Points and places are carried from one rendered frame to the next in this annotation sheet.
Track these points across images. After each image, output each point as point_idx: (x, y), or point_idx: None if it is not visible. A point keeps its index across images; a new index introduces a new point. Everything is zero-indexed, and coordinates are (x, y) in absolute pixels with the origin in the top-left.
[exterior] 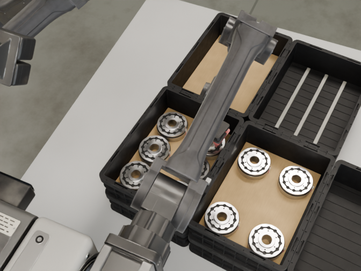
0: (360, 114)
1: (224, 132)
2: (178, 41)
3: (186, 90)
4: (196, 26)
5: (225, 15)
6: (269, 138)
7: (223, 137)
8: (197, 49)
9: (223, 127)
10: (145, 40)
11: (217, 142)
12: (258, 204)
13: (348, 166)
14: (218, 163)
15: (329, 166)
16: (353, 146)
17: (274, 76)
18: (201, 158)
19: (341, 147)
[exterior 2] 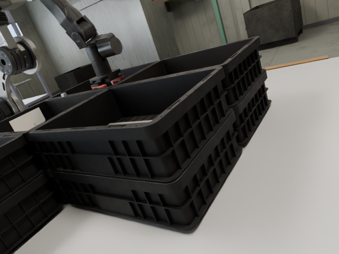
0: (180, 240)
1: (93, 79)
2: (281, 84)
3: (152, 65)
4: (312, 82)
5: (253, 38)
6: None
7: (94, 85)
8: (204, 54)
9: (98, 77)
10: (273, 75)
11: (91, 85)
12: None
13: (7, 141)
14: (75, 93)
15: (21, 131)
16: (117, 234)
17: (157, 78)
18: None
19: (34, 132)
